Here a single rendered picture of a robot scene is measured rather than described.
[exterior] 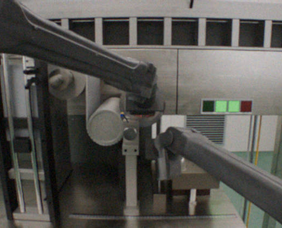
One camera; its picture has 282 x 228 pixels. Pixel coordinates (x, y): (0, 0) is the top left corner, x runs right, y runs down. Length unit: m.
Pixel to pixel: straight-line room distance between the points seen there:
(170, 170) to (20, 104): 0.46
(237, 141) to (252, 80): 2.73
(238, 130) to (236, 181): 3.37
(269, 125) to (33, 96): 3.62
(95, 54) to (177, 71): 0.79
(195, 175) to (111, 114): 0.34
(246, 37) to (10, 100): 1.04
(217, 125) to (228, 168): 3.22
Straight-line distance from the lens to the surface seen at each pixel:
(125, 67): 0.42
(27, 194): 1.04
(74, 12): 1.17
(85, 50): 0.34
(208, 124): 3.66
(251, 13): 1.23
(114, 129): 0.82
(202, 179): 0.86
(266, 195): 0.45
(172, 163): 0.64
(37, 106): 0.72
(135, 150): 0.76
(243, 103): 1.21
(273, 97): 1.27
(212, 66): 1.15
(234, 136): 3.85
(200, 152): 0.54
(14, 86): 0.78
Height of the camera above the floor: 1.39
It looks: 11 degrees down
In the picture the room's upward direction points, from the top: straight up
